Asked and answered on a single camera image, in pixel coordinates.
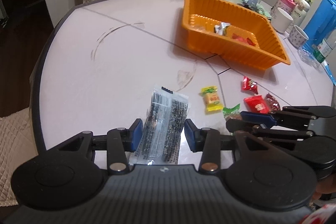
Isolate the orange plastic tray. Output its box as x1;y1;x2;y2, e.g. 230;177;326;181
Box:
182;0;291;71

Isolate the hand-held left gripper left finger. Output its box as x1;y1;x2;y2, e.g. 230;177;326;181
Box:
52;118;144;175

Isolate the blue tube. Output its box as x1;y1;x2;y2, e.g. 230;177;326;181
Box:
321;61;336;86

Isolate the silver foil packet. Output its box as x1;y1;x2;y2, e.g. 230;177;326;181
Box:
214;22;232;36

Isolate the red foil candy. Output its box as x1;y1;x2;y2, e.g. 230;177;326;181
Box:
245;35;259;47
241;76;259;95
231;33;247;44

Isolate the clear water bottle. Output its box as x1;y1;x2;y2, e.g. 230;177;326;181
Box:
313;34;336;65

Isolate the white thermos bottle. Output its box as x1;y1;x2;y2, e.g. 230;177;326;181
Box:
291;0;311;20

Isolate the pink lidded bottle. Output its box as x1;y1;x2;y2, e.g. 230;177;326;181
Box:
273;0;297;16

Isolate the white cup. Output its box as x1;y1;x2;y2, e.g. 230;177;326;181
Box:
270;7;295;33

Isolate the yellow candy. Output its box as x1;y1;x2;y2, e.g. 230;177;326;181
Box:
199;86;222;114

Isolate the black sesame bar packet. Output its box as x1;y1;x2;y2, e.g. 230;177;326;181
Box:
128;86;190;166

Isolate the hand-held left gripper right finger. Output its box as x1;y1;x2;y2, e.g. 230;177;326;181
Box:
184;119;277;174

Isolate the green candy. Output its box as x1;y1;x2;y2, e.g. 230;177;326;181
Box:
222;103;242;122

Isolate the patterned mug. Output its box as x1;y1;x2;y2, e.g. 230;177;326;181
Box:
288;25;310;49

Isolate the red packet white print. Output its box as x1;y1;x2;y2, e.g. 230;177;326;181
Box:
243;94;270;114

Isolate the green cloth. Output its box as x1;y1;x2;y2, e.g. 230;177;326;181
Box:
258;6;272;20

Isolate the blue thermos jug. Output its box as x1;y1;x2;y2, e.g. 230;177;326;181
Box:
303;0;336;49

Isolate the quilted beige chair cushion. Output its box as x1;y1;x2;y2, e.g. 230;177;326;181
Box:
0;108;40;208

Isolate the dark red candy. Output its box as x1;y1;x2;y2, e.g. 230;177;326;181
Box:
264;93;281;111

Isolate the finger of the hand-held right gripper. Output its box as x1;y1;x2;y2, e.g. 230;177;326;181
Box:
225;119;317;141
240;106;336;126

